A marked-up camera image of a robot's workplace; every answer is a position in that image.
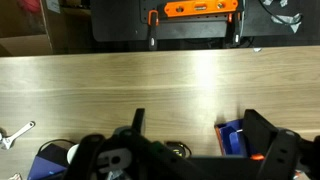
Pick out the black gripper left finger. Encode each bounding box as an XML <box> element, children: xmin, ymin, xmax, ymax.
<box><xmin>131</xmin><ymin>108</ymin><xmax>145</xmax><ymax>134</ymax></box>

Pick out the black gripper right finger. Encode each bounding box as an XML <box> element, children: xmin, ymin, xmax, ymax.
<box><xmin>242</xmin><ymin>109</ymin><xmax>278</xmax><ymax>155</ymax></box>

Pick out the black yellow measuring tape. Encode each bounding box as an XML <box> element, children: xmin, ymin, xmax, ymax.
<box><xmin>165</xmin><ymin>141</ymin><xmax>192</xmax><ymax>158</ymax></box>

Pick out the blue plastic bin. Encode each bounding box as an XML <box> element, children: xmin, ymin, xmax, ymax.
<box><xmin>214</xmin><ymin>119</ymin><xmax>264</xmax><ymax>160</ymax></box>

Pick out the white round cup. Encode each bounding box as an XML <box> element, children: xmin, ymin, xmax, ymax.
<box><xmin>67</xmin><ymin>144</ymin><xmax>79</xmax><ymax>163</ymax></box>

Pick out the dark blue box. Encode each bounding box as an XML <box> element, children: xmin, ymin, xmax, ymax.
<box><xmin>27</xmin><ymin>144</ymin><xmax>68</xmax><ymax>180</ymax></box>

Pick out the black orange clamp tool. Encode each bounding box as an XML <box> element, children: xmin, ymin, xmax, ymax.
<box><xmin>226</xmin><ymin>13</ymin><xmax>241</xmax><ymax>47</ymax></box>

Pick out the orange spirit level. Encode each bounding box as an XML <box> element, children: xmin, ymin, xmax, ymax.
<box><xmin>164</xmin><ymin>0</ymin><xmax>239</xmax><ymax>18</ymax></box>

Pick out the silver adjustable wrench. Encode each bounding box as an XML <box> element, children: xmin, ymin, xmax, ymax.
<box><xmin>0</xmin><ymin>121</ymin><xmax>36</xmax><ymax>150</ymax></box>

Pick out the brown cardboard box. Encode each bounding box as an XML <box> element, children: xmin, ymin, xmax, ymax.
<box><xmin>0</xmin><ymin>0</ymin><xmax>68</xmax><ymax>57</ymax></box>

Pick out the orange black handled tool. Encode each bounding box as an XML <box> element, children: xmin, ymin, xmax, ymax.
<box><xmin>148</xmin><ymin>10</ymin><xmax>158</xmax><ymax>51</ymax></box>

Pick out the black cable with tape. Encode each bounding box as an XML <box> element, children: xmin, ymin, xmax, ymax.
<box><xmin>258</xmin><ymin>0</ymin><xmax>304</xmax><ymax>34</ymax></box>

